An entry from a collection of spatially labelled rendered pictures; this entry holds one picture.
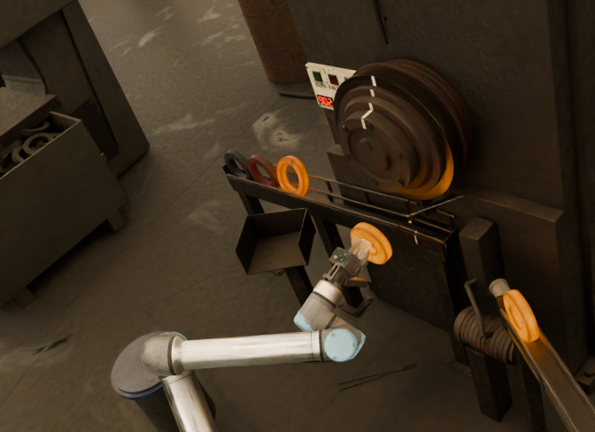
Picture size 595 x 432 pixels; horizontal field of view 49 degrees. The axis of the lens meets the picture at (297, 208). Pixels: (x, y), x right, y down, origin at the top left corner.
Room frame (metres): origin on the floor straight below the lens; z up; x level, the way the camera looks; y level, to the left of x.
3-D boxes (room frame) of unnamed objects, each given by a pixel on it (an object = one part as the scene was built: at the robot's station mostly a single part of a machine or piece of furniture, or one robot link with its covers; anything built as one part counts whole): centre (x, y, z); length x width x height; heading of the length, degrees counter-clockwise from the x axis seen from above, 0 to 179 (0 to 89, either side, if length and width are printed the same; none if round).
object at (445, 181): (1.73, -0.38, 1.11); 0.47 x 0.06 x 0.47; 31
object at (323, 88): (2.08, -0.30, 1.15); 0.26 x 0.02 x 0.18; 31
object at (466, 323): (1.38, -0.43, 0.27); 0.22 x 0.13 x 0.53; 31
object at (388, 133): (1.68, -0.29, 1.11); 0.28 x 0.06 x 0.28; 31
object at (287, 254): (2.04, 0.12, 0.36); 0.26 x 0.20 x 0.72; 66
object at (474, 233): (1.53, -0.51, 0.68); 0.11 x 0.08 x 0.24; 121
